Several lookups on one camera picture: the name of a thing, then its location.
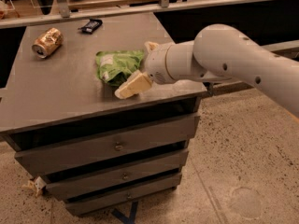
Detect green rice chip bag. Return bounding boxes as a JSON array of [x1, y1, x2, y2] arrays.
[[95, 49, 144, 87]]

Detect middle grey drawer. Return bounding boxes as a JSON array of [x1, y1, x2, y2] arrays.
[[47, 148, 189, 201]]

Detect top grey drawer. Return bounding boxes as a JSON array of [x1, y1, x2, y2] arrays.
[[15, 114, 199, 176]]

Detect grey metal railing frame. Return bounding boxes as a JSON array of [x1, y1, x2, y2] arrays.
[[0, 0, 299, 96]]

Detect black snack bar wrapper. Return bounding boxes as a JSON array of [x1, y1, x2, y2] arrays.
[[78, 19, 103, 35]]

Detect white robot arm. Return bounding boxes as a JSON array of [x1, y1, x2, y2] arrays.
[[115, 24, 299, 117]]

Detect grey drawer cabinet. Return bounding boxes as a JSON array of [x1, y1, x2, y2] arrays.
[[0, 13, 204, 204]]

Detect orange soda can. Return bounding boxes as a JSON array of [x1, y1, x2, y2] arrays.
[[32, 28, 64, 59]]

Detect bottom grey drawer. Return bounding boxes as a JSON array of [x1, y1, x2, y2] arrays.
[[65, 173, 181, 216]]

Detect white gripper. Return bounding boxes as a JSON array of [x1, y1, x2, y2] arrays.
[[114, 41, 175, 99]]

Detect crumpled paper scrap on floor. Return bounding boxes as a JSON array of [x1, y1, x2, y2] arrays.
[[22, 176, 47, 197]]

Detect grey drawer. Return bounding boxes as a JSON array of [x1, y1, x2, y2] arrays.
[[65, 173, 181, 216], [47, 148, 189, 201], [15, 114, 199, 176]]

